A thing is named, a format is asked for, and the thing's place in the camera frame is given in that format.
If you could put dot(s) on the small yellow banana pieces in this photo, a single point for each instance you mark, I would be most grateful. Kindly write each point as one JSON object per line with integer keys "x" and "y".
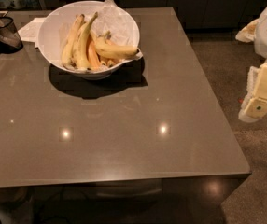
{"x": 108, "y": 62}

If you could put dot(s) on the dark mesh basket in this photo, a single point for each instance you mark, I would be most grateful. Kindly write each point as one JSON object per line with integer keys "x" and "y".
{"x": 10, "y": 41}

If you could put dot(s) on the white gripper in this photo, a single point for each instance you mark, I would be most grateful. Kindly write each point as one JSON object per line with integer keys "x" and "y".
{"x": 254, "y": 105}

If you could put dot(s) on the long yellow banana middle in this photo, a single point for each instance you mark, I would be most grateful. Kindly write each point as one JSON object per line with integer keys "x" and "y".
{"x": 79, "y": 48}

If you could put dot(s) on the white paper sheet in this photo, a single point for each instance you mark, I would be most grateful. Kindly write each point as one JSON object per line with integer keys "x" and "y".
{"x": 29, "y": 32}

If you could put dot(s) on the orange banana in bowl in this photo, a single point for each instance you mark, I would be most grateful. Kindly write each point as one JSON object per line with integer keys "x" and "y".
{"x": 93, "y": 56}

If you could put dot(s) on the white bowl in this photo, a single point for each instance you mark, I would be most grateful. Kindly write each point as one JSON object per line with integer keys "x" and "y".
{"x": 54, "y": 30}

